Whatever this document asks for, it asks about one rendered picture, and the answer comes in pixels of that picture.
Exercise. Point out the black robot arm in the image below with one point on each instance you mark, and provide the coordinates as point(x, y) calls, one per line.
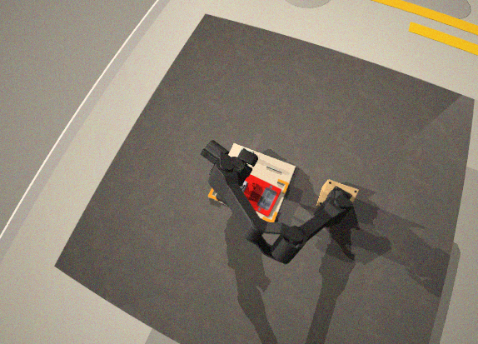
point(224, 174)

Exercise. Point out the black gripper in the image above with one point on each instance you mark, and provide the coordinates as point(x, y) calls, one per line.
point(246, 157)

